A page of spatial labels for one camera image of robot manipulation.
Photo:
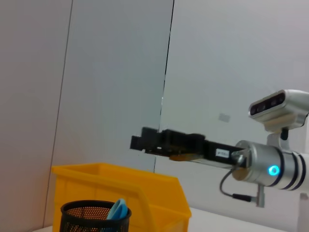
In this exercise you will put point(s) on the black mesh pen holder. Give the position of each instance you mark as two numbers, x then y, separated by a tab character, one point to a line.
72	222

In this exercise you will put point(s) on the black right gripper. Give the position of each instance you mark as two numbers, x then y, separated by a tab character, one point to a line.
217	152

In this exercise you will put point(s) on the white wall sticker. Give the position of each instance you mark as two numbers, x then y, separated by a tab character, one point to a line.
224	117

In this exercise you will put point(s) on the blue scissors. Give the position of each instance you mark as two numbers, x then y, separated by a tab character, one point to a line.
118	209

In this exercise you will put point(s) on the yellow plastic storage bin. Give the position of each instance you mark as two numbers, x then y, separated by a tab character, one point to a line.
108	183

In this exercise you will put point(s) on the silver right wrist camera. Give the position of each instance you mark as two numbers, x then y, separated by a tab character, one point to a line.
289	104

